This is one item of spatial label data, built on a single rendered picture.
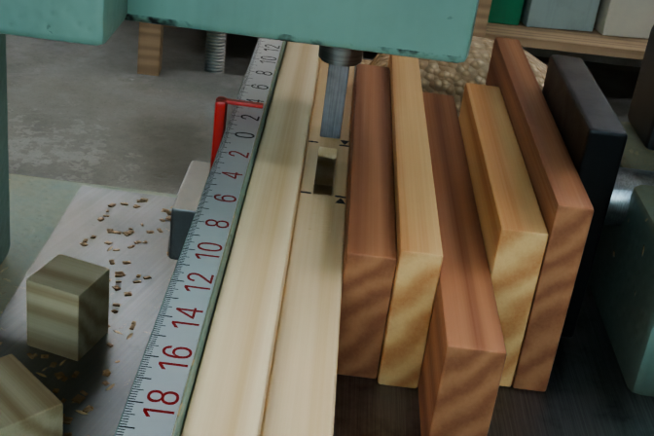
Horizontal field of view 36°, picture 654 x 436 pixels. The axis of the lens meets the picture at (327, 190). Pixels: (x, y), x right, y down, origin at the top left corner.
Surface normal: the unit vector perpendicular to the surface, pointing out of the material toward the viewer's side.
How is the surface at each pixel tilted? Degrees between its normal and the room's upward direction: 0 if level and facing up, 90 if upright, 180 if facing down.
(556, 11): 90
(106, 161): 0
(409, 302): 90
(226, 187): 0
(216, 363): 0
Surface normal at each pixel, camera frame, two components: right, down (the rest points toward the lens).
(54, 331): -0.33, 0.38
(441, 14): -0.04, 0.43
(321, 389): 0.12, -0.89
